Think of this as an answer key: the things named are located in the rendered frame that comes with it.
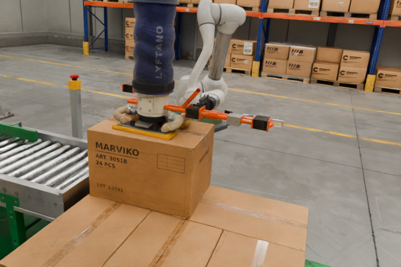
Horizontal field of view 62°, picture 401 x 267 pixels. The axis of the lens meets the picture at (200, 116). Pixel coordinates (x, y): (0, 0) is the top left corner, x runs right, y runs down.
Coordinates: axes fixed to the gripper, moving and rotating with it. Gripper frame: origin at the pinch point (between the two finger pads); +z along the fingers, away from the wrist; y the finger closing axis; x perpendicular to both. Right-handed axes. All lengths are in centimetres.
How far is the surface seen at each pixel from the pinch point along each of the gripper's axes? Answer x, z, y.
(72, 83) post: 119, -48, 8
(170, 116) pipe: 14.7, 1.5, 4.7
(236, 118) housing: -21.6, 3.9, -0.9
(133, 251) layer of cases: 9, 50, 54
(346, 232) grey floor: -97, -92, 106
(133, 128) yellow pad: 30.9, 12.4, 11.0
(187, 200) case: -3.8, 17.6, 42.3
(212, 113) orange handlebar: -9.1, 3.6, -1.3
